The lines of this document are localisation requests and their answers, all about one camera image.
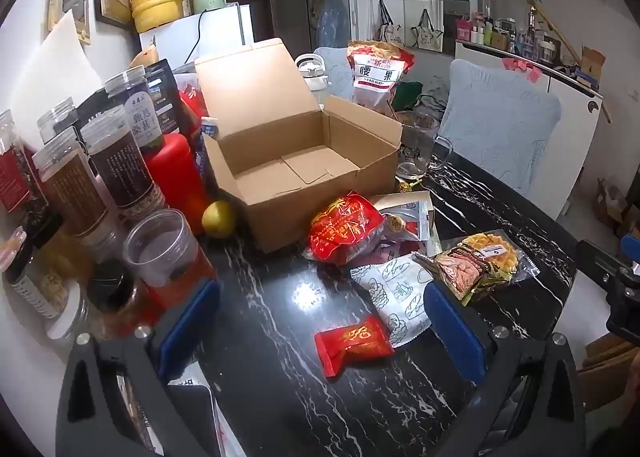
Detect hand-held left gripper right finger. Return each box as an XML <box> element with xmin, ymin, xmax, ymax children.
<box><xmin>422</xmin><ymin>281</ymin><xmax>587</xmax><ymax>457</ymax></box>

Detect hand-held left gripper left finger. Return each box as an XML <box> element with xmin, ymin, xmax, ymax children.
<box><xmin>55</xmin><ymin>279</ymin><xmax>223</xmax><ymax>457</ymax></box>

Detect brown peanut snack packet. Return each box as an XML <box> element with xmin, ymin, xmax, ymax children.
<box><xmin>415</xmin><ymin>243</ymin><xmax>516</xmax><ymax>307</ymax></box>

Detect white bread-print packet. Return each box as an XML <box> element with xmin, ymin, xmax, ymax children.
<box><xmin>349</xmin><ymin>252</ymin><xmax>436</xmax><ymax>349</ymax></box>

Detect small red snack packet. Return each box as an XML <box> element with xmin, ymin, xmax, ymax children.
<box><xmin>314</xmin><ymin>315</ymin><xmax>396</xmax><ymax>379</ymax></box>

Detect silver snack packet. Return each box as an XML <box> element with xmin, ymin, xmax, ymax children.
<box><xmin>372</xmin><ymin>190</ymin><xmax>435</xmax><ymax>243</ymax></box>

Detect large red snack packet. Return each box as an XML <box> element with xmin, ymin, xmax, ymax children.
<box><xmin>306</xmin><ymin>190</ymin><xmax>386</xmax><ymax>266</ymax></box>

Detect brown cardboard box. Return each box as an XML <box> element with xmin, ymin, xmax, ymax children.
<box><xmin>194</xmin><ymin>37</ymin><xmax>404</xmax><ymax>254</ymax></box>

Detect floor cardboard box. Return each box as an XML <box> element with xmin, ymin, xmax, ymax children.
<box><xmin>595</xmin><ymin>177</ymin><xmax>640</xmax><ymax>239</ymax></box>

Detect open empty plastic jar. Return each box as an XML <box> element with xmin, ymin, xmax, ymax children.
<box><xmin>122</xmin><ymin>210</ymin><xmax>201</xmax><ymax>288</ymax></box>

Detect yellow-green fruit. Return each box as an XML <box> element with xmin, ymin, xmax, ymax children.
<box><xmin>201</xmin><ymin>200</ymin><xmax>239</xmax><ymax>239</ymax></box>

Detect white cabinet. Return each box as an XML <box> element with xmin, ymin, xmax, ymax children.
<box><xmin>455</xmin><ymin>40</ymin><xmax>604</xmax><ymax>219</ymax></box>

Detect red canister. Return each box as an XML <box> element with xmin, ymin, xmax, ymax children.
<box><xmin>145</xmin><ymin>133</ymin><xmax>211</xmax><ymax>236</ymax></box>

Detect nut jar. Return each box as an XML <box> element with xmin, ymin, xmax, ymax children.
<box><xmin>2</xmin><ymin>227</ymin><xmax>71</xmax><ymax>321</ymax></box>

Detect pale blue chair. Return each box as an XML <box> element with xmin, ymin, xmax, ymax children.
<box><xmin>440</xmin><ymin>58</ymin><xmax>564</xmax><ymax>194</ymax></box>
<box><xmin>312</xmin><ymin>47</ymin><xmax>356</xmax><ymax>101</ymax></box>

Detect brown-label grain jar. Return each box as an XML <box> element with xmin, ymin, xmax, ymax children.
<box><xmin>32</xmin><ymin>127</ymin><xmax>126</xmax><ymax>249</ymax></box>

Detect small cardboard box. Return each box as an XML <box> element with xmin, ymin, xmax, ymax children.
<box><xmin>580</xmin><ymin>47</ymin><xmax>607</xmax><ymax>88</ymax></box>

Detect glass mug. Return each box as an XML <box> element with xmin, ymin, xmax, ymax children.
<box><xmin>395</xmin><ymin>110</ymin><xmax>454</xmax><ymax>183</ymax></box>

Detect small blue-white bottle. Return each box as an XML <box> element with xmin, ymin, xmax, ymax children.
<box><xmin>200</xmin><ymin>117</ymin><xmax>221</xmax><ymax>179</ymax></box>

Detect pink paper tags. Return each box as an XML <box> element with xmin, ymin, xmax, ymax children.
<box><xmin>500</xmin><ymin>57</ymin><xmax>544</xmax><ymax>83</ymax></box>

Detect red plastic bag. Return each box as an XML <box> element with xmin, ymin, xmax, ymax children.
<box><xmin>177</xmin><ymin>82</ymin><xmax>209</xmax><ymax>136</ymax></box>

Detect dark berry jar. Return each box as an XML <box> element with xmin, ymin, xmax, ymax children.
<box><xmin>104</xmin><ymin>64</ymin><xmax>166</xmax><ymax>156</ymax></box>

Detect black stand-up pouch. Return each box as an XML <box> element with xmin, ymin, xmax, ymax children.
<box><xmin>80</xmin><ymin>58</ymin><xmax>182</xmax><ymax>139</ymax></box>

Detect red-label jar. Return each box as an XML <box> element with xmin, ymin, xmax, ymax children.
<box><xmin>0</xmin><ymin>108</ymin><xmax>49</xmax><ymax>219</ymax></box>

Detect row of cosmetic bottles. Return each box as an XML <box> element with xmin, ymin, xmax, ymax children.
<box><xmin>457</xmin><ymin>7</ymin><xmax>564</xmax><ymax>58</ymax></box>

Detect clear plastic jar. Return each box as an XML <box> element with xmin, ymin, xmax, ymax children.
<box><xmin>37</xmin><ymin>97</ymin><xmax>84</xmax><ymax>146</ymax></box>

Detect bamboo stick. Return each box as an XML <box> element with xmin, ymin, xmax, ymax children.
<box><xmin>470</xmin><ymin>0</ymin><xmax>614</xmax><ymax>123</ymax></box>

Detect red and clear nut bag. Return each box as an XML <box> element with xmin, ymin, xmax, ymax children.
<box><xmin>346</xmin><ymin>40</ymin><xmax>416</xmax><ymax>116</ymax></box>

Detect wooden cutting board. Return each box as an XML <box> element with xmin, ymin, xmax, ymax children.
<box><xmin>131</xmin><ymin>44</ymin><xmax>161</xmax><ymax>69</ymax></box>

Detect white insulated jug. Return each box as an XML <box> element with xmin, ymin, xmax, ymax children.
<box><xmin>294</xmin><ymin>53</ymin><xmax>326</xmax><ymax>104</ymax></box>

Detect canvas tote bag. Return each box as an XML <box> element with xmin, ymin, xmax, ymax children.
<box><xmin>410</xmin><ymin>7</ymin><xmax>446</xmax><ymax>53</ymax></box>
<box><xmin>375</xmin><ymin>0</ymin><xmax>401</xmax><ymax>43</ymax></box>

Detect white foam board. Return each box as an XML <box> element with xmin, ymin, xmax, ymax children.
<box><xmin>10</xmin><ymin>12</ymin><xmax>104</xmax><ymax>138</ymax></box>

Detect white fridge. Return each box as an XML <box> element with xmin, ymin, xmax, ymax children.
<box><xmin>139</xmin><ymin>4</ymin><xmax>254</xmax><ymax>69</ymax></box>

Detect dark brown door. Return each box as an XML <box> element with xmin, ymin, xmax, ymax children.
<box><xmin>250</xmin><ymin>0</ymin><xmax>274</xmax><ymax>46</ymax></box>

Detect yellow pot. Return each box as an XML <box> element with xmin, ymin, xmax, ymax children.
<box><xmin>130</xmin><ymin>0</ymin><xmax>214</xmax><ymax>34</ymax></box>

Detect blue wrapped bundle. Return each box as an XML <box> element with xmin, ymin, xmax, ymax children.
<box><xmin>317</xmin><ymin>0</ymin><xmax>351</xmax><ymax>51</ymax></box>

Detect black power cable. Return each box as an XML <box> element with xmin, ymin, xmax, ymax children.
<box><xmin>196</xmin><ymin>10</ymin><xmax>212</xmax><ymax>59</ymax></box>

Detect wall intercom panel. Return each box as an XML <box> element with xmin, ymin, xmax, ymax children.
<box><xmin>47</xmin><ymin>0</ymin><xmax>92</xmax><ymax>46</ymax></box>

